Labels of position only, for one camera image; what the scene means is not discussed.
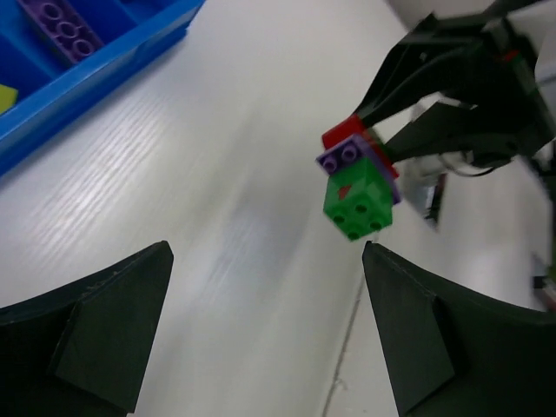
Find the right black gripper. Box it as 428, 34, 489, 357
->
354, 13, 555, 165

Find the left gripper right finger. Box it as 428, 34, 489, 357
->
362, 242, 555, 416

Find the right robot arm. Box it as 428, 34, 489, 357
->
354, 10, 555, 169

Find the purple long lego plate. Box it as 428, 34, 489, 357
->
17, 0, 104, 66

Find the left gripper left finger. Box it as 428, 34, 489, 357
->
1, 241, 174, 416

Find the lime curved lego brick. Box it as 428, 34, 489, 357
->
0, 84, 18, 114

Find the blue divided plastic bin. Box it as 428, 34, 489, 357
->
1, 0, 202, 172

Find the long lego brick row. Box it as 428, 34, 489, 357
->
315, 114, 401, 242

